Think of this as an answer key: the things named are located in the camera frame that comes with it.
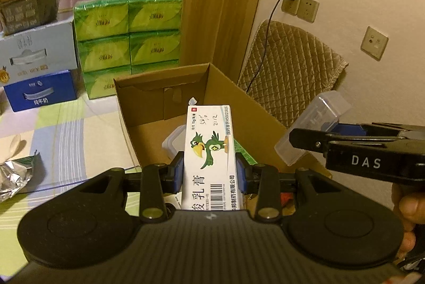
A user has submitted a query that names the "silver foil packet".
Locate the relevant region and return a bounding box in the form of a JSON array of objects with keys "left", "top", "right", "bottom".
[{"left": 0, "top": 152, "right": 42, "bottom": 203}]

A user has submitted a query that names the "stack of green tissue packs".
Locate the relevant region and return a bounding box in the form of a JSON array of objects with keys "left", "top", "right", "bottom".
[{"left": 73, "top": 0, "right": 184, "bottom": 100}]

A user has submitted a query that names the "green white medicine box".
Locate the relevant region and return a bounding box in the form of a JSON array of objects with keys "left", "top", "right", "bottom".
[{"left": 232, "top": 137, "right": 257, "bottom": 167}]

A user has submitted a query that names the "clear plastic container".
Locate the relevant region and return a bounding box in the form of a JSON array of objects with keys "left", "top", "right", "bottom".
[{"left": 162, "top": 125, "right": 186, "bottom": 160}]

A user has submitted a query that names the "light blue carton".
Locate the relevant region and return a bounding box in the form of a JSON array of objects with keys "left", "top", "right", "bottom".
[{"left": 0, "top": 16, "right": 80, "bottom": 87}]

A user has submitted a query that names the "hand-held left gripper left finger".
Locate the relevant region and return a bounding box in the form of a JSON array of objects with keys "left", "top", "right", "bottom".
[{"left": 78, "top": 151, "right": 185, "bottom": 222}]

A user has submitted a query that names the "brown cardboard box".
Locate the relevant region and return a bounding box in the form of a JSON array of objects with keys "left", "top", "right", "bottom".
[{"left": 113, "top": 62, "right": 333, "bottom": 215}]

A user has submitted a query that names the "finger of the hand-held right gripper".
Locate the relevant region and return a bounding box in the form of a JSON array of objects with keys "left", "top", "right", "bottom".
[
  {"left": 335, "top": 122, "right": 425, "bottom": 138},
  {"left": 289, "top": 128, "right": 407, "bottom": 155}
]

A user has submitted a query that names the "square wall outlet plate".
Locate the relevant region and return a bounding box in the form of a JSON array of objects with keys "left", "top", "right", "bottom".
[{"left": 361, "top": 26, "right": 389, "bottom": 59}]

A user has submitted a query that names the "person's right hand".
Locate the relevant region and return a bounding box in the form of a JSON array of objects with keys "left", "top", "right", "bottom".
[{"left": 391, "top": 183, "right": 425, "bottom": 260}]

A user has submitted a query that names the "empty wall socket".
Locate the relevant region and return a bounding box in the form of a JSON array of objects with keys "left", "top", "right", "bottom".
[{"left": 296, "top": 0, "right": 320, "bottom": 22}]

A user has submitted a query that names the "checked cloth covered desktop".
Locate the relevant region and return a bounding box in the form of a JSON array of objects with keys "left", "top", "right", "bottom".
[{"left": 0, "top": 95, "right": 147, "bottom": 271}]

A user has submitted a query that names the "clear plastic case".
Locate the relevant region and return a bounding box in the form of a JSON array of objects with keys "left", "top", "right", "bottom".
[{"left": 274, "top": 91, "right": 351, "bottom": 167}]

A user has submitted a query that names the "grey charger cable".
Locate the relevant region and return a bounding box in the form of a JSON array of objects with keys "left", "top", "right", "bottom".
[{"left": 245, "top": 0, "right": 295, "bottom": 92}]

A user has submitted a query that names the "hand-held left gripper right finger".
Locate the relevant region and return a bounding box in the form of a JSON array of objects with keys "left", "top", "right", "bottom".
[{"left": 235, "top": 153, "right": 336, "bottom": 222}]

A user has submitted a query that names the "pale plastic spoon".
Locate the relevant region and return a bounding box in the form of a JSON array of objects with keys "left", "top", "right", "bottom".
[{"left": 8, "top": 134, "right": 27, "bottom": 161}]

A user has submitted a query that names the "dark blue milk carton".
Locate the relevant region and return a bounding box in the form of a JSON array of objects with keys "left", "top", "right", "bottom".
[{"left": 4, "top": 69, "right": 78, "bottom": 112}]

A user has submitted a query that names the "wall socket with plug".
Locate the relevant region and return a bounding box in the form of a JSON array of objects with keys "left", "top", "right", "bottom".
[{"left": 282, "top": 0, "right": 301, "bottom": 16}]

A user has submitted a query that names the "quilted chair cover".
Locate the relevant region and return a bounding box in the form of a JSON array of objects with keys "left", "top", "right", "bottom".
[{"left": 237, "top": 19, "right": 349, "bottom": 128}]

